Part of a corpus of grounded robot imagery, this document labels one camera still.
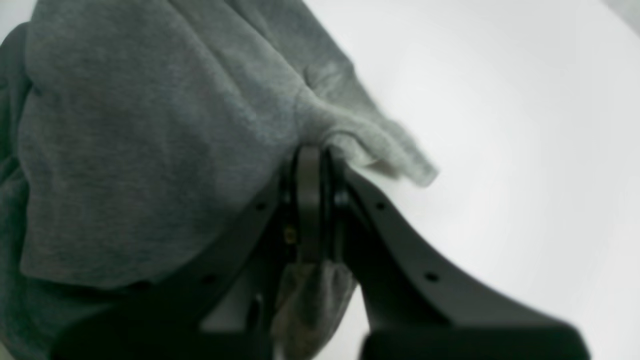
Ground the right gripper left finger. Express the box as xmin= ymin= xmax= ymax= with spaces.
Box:
xmin=51 ymin=146 xmax=326 ymax=360

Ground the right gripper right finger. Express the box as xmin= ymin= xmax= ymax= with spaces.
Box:
xmin=325 ymin=148 xmax=591 ymax=360

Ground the grey t-shirt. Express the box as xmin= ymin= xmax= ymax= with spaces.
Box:
xmin=1 ymin=0 xmax=438 ymax=360

